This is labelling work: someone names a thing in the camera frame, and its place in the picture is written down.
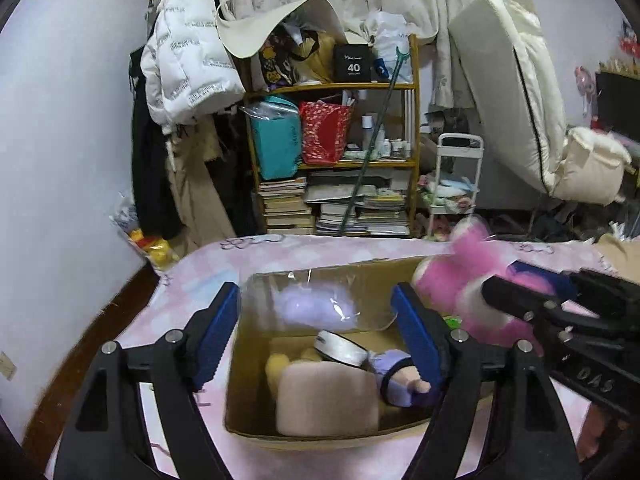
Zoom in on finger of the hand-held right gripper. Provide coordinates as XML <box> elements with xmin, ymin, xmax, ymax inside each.
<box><xmin>507</xmin><ymin>260</ymin><xmax>583</xmax><ymax>302</ymax></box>
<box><xmin>481</xmin><ymin>275</ymin><xmax>576</xmax><ymax>337</ymax></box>

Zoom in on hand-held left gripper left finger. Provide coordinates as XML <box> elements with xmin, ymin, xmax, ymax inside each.
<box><xmin>52</xmin><ymin>281</ymin><xmax>243</xmax><ymax>480</ymax></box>

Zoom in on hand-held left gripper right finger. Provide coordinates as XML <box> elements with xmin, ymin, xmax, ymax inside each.
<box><xmin>391</xmin><ymin>282</ymin><xmax>583</xmax><ymax>480</ymax></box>

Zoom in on brown cardboard box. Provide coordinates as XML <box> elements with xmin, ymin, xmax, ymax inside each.
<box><xmin>223</xmin><ymin>257</ymin><xmax>501</xmax><ymax>448</ymax></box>

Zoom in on pink plush toy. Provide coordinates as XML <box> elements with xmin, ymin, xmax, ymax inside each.
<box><xmin>412</xmin><ymin>215</ymin><xmax>556</xmax><ymax>356</ymax></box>

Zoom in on person's right hand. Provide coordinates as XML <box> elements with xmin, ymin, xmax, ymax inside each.
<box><xmin>577</xmin><ymin>402</ymin><xmax>625</xmax><ymax>463</ymax></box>

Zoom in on purple hat plush doll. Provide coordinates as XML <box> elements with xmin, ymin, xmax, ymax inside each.
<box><xmin>314</xmin><ymin>330</ymin><xmax>443</xmax><ymax>408</ymax></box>

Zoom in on pink checkered printed bed sheet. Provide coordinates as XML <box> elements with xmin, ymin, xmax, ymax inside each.
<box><xmin>45</xmin><ymin>234</ymin><xmax>640</xmax><ymax>480</ymax></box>

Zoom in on yellow bear plush toy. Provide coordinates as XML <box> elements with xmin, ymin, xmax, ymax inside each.
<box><xmin>264</xmin><ymin>347</ymin><xmax>326</xmax><ymax>396</ymax></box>

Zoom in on brown cardboard piece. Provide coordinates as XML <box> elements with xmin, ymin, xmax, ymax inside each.
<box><xmin>595</xmin><ymin>232</ymin><xmax>640</xmax><ymax>276</ymax></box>

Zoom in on lavender fluffy plush toy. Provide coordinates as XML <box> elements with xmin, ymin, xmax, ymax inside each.
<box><xmin>272</xmin><ymin>282</ymin><xmax>358</xmax><ymax>328</ymax></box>

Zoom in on beige plush pillow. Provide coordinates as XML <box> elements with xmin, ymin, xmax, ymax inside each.
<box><xmin>275</xmin><ymin>361</ymin><xmax>381</xmax><ymax>437</ymax></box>

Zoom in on cream cushion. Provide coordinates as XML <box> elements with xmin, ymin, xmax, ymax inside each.
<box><xmin>550</xmin><ymin>126</ymin><xmax>633</xmax><ymax>206</ymax></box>

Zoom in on beige hanging garment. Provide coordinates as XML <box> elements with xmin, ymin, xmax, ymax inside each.
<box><xmin>167</xmin><ymin>125</ymin><xmax>236</xmax><ymax>256</ymax></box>

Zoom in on stack of books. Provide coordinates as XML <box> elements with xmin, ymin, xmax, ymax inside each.
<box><xmin>257</xmin><ymin>170</ymin><xmax>413</xmax><ymax>237</ymax></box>

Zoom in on clear plastic bag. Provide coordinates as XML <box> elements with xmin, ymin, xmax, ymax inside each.
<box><xmin>110</xmin><ymin>192</ymin><xmax>143</xmax><ymax>233</ymax></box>

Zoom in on white trolley cart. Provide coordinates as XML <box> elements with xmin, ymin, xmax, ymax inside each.
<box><xmin>420</xmin><ymin>132</ymin><xmax>485</xmax><ymax>241</ymax></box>

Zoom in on black hanging garment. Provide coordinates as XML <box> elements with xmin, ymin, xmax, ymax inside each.
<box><xmin>131</xmin><ymin>45</ymin><xmax>183</xmax><ymax>241</ymax></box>

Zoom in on group of cosmetic bottles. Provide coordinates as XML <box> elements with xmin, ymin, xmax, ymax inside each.
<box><xmin>357</xmin><ymin>112</ymin><xmax>416</xmax><ymax>161</ymax></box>

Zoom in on black screen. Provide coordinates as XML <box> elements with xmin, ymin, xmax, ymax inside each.
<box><xmin>595</xmin><ymin>71</ymin><xmax>640</xmax><ymax>133</ymax></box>

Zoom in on teal bag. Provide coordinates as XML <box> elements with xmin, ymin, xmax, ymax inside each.
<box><xmin>248</xmin><ymin>95</ymin><xmax>303</xmax><ymax>181</ymax></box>

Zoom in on green pole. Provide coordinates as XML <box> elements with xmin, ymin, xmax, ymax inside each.
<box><xmin>339</xmin><ymin>46</ymin><xmax>412</xmax><ymax>236</ymax></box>

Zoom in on red patterned bag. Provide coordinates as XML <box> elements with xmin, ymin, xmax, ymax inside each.
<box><xmin>299</xmin><ymin>101</ymin><xmax>353</xmax><ymax>166</ymax></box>

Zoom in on cream folded mattress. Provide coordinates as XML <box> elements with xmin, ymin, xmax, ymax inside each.
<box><xmin>447</xmin><ymin>0</ymin><xmax>571</xmax><ymax>196</ymax></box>

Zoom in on yellow wooden shelf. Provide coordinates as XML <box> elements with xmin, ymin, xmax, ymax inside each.
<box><xmin>242</xmin><ymin>32</ymin><xmax>421</xmax><ymax>238</ymax></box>

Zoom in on white puffer jacket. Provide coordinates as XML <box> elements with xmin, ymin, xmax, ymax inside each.
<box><xmin>140</xmin><ymin>0</ymin><xmax>246</xmax><ymax>133</ymax></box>

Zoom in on black box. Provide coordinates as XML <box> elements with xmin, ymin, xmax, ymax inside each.
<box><xmin>332</xmin><ymin>44</ymin><xmax>376</xmax><ymax>83</ymax></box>

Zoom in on white plastic bag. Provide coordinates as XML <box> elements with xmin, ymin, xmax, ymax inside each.
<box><xmin>362</xmin><ymin>10</ymin><xmax>413</xmax><ymax>83</ymax></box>

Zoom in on black yellow patterned tote bag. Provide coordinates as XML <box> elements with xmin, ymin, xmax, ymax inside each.
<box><xmin>257</xmin><ymin>27</ymin><xmax>333</xmax><ymax>86</ymax></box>

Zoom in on cream wide brim hat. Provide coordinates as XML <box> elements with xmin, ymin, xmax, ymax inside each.
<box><xmin>217</xmin><ymin>0</ymin><xmax>348</xmax><ymax>59</ymax></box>

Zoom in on pink wall decoration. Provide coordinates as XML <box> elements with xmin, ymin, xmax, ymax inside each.
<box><xmin>574</xmin><ymin>65</ymin><xmax>601</xmax><ymax>121</ymax></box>

